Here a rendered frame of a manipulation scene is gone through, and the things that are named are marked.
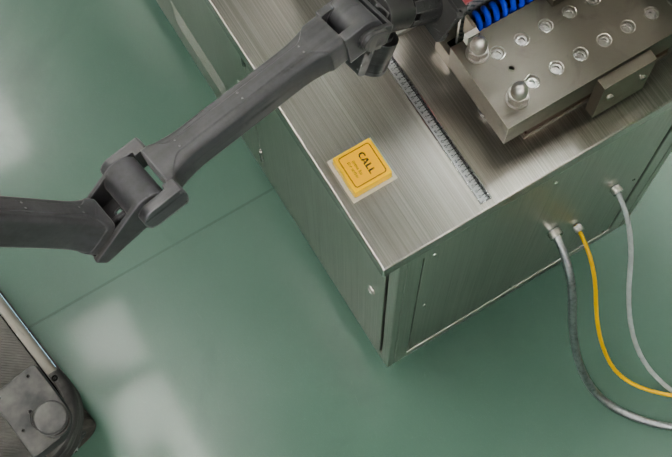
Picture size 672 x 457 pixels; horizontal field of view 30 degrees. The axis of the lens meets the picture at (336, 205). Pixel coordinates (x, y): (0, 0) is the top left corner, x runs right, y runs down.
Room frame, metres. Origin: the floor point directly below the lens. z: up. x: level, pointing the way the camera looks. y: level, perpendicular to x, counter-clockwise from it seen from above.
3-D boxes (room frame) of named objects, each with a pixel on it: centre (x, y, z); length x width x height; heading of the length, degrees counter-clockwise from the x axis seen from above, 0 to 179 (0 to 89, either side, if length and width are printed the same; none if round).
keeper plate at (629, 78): (0.81, -0.46, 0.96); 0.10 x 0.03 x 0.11; 119
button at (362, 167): (0.71, -0.04, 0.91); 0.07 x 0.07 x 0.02; 29
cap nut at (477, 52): (0.85, -0.23, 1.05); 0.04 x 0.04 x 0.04
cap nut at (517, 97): (0.77, -0.28, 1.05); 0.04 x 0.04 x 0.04
